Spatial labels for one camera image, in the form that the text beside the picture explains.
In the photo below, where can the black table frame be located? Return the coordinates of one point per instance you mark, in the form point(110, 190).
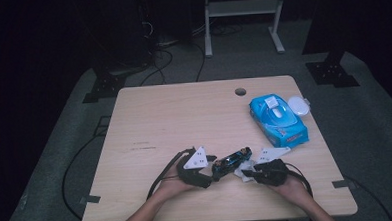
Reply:
point(102, 125)

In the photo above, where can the blue toy car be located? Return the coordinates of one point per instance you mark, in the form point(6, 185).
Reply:
point(231, 162)

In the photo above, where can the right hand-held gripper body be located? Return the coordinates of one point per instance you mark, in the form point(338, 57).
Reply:
point(273, 173)

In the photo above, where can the black stand base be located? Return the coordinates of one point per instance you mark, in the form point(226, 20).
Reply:
point(104, 87)
point(330, 73)

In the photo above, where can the person's right hand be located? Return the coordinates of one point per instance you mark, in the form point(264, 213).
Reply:
point(292, 189)

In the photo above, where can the person's left hand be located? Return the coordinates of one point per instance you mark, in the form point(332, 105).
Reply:
point(172, 186)

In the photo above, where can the blue wet wipe pack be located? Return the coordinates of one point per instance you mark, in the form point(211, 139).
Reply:
point(284, 126)

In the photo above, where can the white metal stand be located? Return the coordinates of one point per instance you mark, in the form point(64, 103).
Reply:
point(243, 7)

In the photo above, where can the grey tape piece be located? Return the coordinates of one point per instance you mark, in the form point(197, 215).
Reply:
point(89, 199)
point(343, 183)

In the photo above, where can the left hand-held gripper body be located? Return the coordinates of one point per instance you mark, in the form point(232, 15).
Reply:
point(191, 174)

